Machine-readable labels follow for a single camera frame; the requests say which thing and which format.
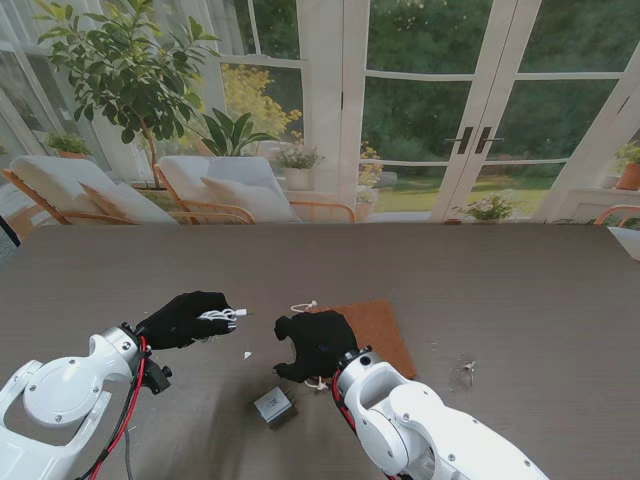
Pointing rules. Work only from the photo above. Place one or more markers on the white paper sheet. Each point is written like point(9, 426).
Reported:
point(627, 242)

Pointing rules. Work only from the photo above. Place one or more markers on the dark object at table edge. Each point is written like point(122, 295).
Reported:
point(7, 235)

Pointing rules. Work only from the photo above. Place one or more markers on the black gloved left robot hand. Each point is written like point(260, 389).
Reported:
point(172, 325)

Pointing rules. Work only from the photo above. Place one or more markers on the flowers in white pot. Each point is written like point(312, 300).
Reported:
point(298, 175)

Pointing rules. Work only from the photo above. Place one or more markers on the orange rattan side chair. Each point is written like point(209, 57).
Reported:
point(325, 210)

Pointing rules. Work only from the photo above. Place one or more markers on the white flowering potted plant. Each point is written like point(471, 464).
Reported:
point(487, 210)

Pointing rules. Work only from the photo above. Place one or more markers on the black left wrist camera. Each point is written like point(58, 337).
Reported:
point(157, 377)

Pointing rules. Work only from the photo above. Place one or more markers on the white french double door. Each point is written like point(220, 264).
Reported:
point(492, 76)

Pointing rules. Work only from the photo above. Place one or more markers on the broad-leaf green plant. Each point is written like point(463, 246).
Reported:
point(230, 132)

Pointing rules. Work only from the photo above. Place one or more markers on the small clear plastic scrap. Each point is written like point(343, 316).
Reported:
point(465, 372)

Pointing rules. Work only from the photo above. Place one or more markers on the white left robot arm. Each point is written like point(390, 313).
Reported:
point(60, 390)

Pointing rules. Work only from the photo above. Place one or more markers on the small plant in terracotta pot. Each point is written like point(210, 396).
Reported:
point(67, 146)

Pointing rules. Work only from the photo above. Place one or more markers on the green plant in orange pot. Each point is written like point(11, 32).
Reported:
point(629, 176)

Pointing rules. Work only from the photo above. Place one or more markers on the silver charger head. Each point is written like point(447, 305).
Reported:
point(274, 407)

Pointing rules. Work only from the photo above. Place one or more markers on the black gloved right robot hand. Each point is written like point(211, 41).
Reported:
point(322, 340)

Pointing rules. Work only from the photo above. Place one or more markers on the orange curved chair frame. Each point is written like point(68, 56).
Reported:
point(612, 214)

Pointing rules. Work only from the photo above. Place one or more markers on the yellow flowers in pale pot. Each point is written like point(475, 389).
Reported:
point(367, 200)

